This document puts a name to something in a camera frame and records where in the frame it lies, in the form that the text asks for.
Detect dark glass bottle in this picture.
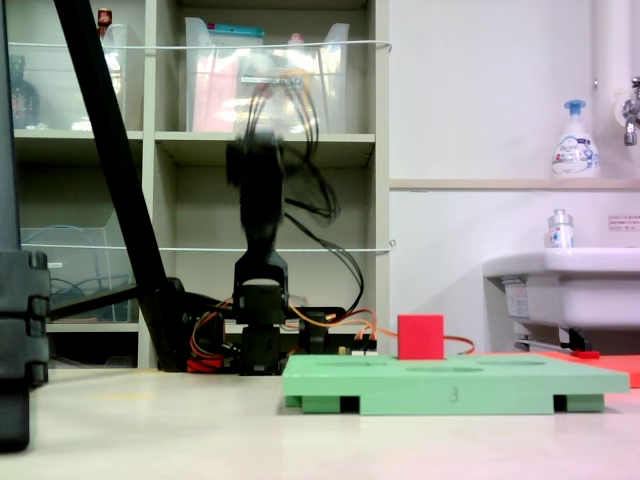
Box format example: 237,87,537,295
8,54,41,130

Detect white cord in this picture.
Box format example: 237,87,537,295
7,39,393,54
20,239,398,254

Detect orange cable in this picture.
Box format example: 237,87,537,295
284,302,476,357

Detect dark grey post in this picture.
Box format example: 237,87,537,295
0,0,23,252

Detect chrome faucet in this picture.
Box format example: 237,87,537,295
618,76,640,148

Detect red square block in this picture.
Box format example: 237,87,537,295
397,313,446,361

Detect beige shelf unit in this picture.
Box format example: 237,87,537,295
4,0,392,371

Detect red orange wire bundle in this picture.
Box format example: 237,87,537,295
186,298,236,374

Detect pink capped bottle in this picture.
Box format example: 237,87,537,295
282,32,315,129

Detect red flat mat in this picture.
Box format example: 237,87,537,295
474,349,640,389

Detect red printed wall notice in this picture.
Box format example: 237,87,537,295
607,213,640,233

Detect small circuit board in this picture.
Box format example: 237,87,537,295
337,343,379,358

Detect green board with holes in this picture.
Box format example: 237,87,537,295
282,353,631,416

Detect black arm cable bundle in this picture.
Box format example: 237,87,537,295
247,79,365,317

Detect black table clamp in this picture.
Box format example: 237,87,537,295
298,305,347,357

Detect white sink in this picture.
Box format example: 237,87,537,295
482,247,640,351

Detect small clear sanitizer bottle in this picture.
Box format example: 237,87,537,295
545,208,575,250

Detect large clear plastic bin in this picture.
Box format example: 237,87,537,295
183,17,351,135

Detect clear plastic container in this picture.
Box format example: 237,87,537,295
7,22,129,133

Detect pink folder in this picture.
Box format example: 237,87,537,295
192,54,240,133

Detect clear box with blue cables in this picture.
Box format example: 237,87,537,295
19,209,139,324

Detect white pump soap bottle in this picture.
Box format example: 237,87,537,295
549,98,602,180

